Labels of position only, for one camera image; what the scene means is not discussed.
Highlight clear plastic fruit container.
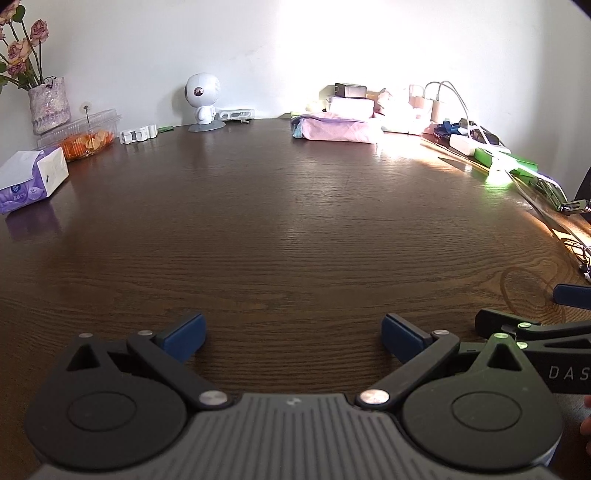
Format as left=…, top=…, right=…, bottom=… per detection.
left=37, top=108, right=122, bottom=162

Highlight pile of small packets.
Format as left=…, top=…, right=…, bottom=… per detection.
left=373, top=90, right=435, bottom=136

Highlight purple white wrapped vase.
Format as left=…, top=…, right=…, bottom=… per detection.
left=28, top=76, right=72, bottom=136

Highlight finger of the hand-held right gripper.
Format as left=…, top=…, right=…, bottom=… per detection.
left=553, top=284, right=591, bottom=306
left=475, top=308, right=591, bottom=352

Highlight blue small objects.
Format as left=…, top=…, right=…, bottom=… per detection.
left=433, top=119, right=463, bottom=140

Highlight white robot-shaped camera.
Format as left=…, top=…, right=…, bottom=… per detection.
left=185, top=72, right=227, bottom=133

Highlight green box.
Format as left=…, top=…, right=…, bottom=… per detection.
left=475, top=148, right=539, bottom=177

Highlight white folded pack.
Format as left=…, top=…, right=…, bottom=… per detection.
left=325, top=98, right=375, bottom=118

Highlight white plastic clip gadget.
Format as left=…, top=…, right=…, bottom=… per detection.
left=119, top=124, right=158, bottom=145

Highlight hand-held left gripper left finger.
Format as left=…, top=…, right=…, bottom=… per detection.
left=65, top=311, right=234, bottom=411

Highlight purple white tissue pack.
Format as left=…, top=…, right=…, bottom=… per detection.
left=0, top=147, right=70, bottom=215

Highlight white wall charger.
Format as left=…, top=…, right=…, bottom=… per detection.
left=409, top=84, right=447, bottom=123

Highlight thin dark cable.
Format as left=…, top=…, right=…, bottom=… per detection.
left=567, top=239, right=591, bottom=283

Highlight white charging cable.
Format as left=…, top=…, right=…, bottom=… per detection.
left=424, top=80, right=472, bottom=136

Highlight dried rose flowers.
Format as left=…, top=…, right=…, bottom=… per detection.
left=0, top=0, right=49, bottom=90

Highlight pink blue purple garment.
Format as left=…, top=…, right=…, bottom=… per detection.
left=291, top=112, right=384, bottom=145

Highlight white power bank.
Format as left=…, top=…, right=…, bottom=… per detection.
left=449, top=134, right=482, bottom=156

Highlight clear plastic case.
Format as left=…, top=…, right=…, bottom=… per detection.
left=218, top=108, right=256, bottom=123

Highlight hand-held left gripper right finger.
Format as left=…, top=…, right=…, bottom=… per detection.
left=353, top=313, right=539, bottom=412

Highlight person's right hand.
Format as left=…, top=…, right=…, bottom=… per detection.
left=580, top=394, right=591, bottom=455

